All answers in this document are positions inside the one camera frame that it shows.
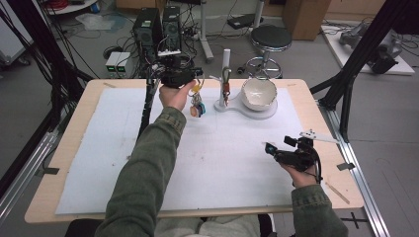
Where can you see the plain white table leg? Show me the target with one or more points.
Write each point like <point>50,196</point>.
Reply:
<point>259,13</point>

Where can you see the white platform board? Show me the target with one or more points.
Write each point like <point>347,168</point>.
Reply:
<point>342,54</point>

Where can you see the cardboard box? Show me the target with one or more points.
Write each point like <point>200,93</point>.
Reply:
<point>304,18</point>

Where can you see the white power supply unit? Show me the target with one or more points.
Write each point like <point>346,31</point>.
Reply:
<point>112,62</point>
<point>124,63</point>

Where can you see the narrow black computer tower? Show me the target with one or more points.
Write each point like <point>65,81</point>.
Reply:
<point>172,28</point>

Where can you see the grey robot device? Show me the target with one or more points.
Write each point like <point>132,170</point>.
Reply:
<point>385,51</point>

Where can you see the clear plastic sheet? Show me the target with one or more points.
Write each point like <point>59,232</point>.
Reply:
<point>94,21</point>

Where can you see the black round stool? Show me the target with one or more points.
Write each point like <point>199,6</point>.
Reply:
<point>270,38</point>

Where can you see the round white table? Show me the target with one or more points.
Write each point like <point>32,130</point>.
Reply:
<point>74,8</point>

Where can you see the thin wooden stick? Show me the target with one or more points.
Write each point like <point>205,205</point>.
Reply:
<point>337,193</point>

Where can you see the black tape strip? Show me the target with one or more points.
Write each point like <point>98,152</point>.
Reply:
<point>48,171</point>
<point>346,166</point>

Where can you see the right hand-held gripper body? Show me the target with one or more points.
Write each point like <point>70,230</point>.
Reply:
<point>298,158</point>

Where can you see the white panel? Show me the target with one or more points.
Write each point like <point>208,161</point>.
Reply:
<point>13,36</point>

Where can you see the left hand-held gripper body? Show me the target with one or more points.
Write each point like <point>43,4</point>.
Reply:
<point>176,70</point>

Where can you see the person's right hand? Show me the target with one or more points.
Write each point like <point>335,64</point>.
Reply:
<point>303,177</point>

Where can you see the person's legs grey trousers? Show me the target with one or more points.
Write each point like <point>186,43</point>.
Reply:
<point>217,227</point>

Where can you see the flat black device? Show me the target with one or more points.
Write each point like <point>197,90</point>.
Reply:
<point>242,21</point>

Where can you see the aluminium rail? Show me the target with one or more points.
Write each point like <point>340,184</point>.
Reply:
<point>360,184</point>
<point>23,184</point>

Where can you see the bunch of colourful key tags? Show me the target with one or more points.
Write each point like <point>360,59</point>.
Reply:
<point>197,107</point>

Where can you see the white foam mat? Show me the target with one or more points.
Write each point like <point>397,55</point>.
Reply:
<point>230,158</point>

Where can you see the white ceramic bowl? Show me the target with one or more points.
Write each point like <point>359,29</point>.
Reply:
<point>258,94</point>

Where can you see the person's left hand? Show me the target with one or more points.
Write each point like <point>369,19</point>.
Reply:
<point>176,97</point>

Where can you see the large black computer tower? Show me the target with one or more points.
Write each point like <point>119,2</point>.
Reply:
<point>146,33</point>

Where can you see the black metal frame strut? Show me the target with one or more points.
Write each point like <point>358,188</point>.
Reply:
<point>359,56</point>

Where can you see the white key stand with pegs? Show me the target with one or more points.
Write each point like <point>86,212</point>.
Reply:
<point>250,112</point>

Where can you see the white table leg with foot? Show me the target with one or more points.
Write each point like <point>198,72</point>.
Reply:
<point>205,33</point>

